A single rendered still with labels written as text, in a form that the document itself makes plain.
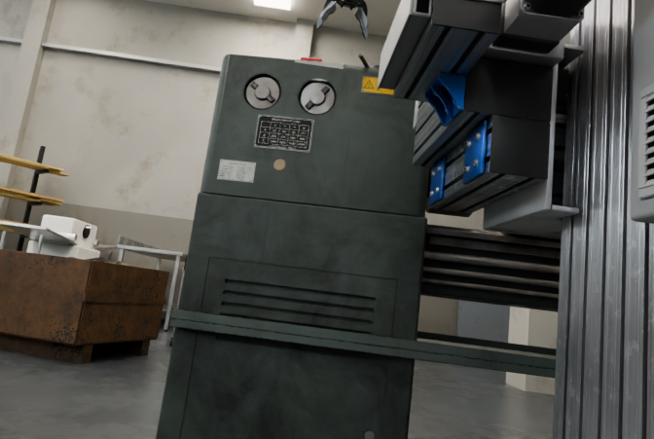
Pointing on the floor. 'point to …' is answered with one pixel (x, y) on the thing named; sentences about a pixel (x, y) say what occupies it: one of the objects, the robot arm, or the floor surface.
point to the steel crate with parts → (77, 306)
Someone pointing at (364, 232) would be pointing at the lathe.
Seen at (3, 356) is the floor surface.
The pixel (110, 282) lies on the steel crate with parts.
